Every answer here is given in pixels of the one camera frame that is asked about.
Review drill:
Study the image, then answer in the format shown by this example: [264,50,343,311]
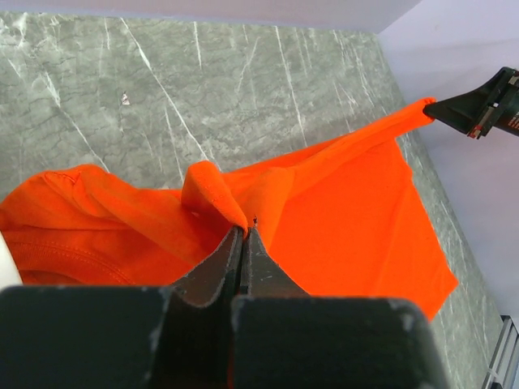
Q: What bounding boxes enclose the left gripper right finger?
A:
[231,229,448,388]

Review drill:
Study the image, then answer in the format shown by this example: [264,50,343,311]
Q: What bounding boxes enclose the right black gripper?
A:
[423,68,518,139]

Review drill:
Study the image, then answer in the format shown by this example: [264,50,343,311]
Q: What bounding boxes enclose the orange t-shirt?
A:
[1,99,458,318]

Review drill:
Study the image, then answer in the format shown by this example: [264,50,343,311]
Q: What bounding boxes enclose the aluminium frame rail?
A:
[482,315,518,389]

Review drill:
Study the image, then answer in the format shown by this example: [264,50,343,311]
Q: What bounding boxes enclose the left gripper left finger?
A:
[1,228,242,388]

